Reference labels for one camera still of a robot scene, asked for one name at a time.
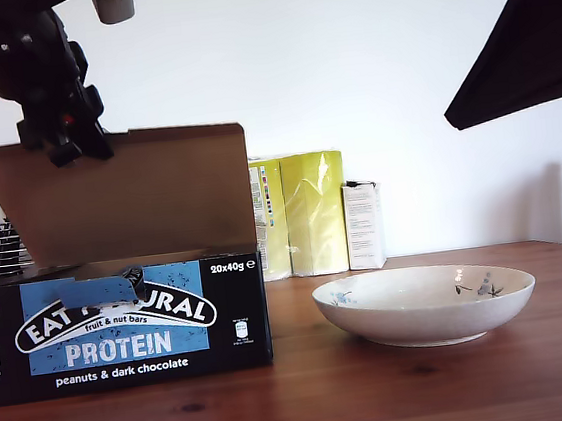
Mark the yellow paper towel pack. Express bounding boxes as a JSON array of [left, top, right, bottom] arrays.
[[246, 147, 355, 283]]

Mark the black snack bar carton box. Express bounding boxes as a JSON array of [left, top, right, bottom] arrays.
[[0, 116, 277, 408]]

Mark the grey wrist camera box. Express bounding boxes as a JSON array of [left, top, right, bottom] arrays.
[[90, 0, 137, 26]]

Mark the small white printed carton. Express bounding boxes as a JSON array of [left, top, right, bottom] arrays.
[[339, 177, 389, 273]]

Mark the white floral ceramic bowl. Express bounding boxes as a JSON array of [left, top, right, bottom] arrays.
[[309, 254, 541, 359]]

